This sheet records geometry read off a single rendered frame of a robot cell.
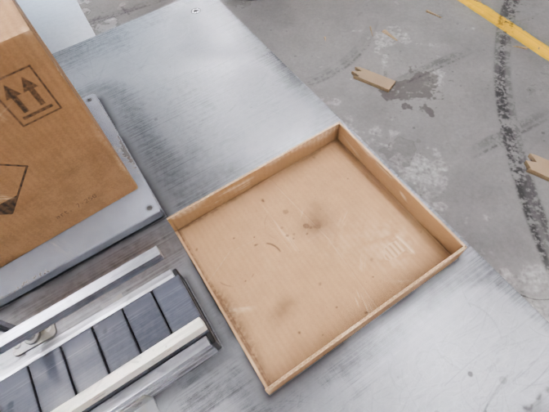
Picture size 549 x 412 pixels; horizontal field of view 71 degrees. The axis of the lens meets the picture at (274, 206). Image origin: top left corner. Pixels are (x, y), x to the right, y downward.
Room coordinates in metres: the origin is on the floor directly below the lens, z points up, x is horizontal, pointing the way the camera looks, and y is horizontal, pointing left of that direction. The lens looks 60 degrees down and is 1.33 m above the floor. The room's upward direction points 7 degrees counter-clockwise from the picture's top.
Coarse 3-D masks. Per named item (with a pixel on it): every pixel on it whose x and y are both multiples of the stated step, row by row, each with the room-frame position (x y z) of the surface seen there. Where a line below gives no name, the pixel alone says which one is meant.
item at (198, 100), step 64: (192, 0) 0.84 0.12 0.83; (64, 64) 0.68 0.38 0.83; (128, 64) 0.66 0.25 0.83; (192, 64) 0.63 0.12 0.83; (256, 64) 0.61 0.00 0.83; (128, 128) 0.48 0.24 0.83; (192, 128) 0.46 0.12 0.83; (256, 128) 0.45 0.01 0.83; (320, 128) 0.43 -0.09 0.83; (192, 192) 0.33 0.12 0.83; (128, 256) 0.24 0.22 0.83; (64, 320) 0.16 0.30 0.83; (384, 320) 0.10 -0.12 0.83; (448, 320) 0.09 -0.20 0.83; (512, 320) 0.08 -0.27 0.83; (192, 384) 0.06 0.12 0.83; (256, 384) 0.05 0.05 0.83; (320, 384) 0.04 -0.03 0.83; (384, 384) 0.03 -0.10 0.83; (448, 384) 0.02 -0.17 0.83; (512, 384) 0.02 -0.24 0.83
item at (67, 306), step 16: (144, 256) 0.17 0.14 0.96; (160, 256) 0.17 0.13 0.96; (112, 272) 0.16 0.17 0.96; (128, 272) 0.16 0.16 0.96; (96, 288) 0.14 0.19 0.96; (112, 288) 0.15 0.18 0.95; (64, 304) 0.13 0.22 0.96; (80, 304) 0.13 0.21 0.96; (32, 320) 0.12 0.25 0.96; (48, 320) 0.12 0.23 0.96; (0, 336) 0.11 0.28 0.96; (16, 336) 0.11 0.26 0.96; (0, 352) 0.09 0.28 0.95
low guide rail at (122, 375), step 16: (176, 336) 0.10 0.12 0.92; (192, 336) 0.10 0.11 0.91; (144, 352) 0.09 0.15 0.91; (160, 352) 0.08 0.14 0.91; (128, 368) 0.07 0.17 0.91; (144, 368) 0.07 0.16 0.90; (96, 384) 0.06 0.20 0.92; (112, 384) 0.06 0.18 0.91; (80, 400) 0.05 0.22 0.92; (96, 400) 0.05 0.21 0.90
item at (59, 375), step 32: (160, 288) 0.17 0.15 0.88; (128, 320) 0.13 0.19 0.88; (160, 320) 0.13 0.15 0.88; (192, 320) 0.12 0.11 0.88; (64, 352) 0.10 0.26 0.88; (96, 352) 0.10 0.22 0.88; (128, 352) 0.09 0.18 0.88; (0, 384) 0.08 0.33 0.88; (32, 384) 0.07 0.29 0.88; (64, 384) 0.07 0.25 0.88; (128, 384) 0.06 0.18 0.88
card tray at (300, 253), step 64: (256, 192) 0.32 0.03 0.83; (320, 192) 0.30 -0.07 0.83; (384, 192) 0.29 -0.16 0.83; (192, 256) 0.22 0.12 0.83; (256, 256) 0.21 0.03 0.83; (320, 256) 0.20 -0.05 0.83; (384, 256) 0.19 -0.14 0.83; (448, 256) 0.18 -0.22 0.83; (256, 320) 0.12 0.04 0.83; (320, 320) 0.11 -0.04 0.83
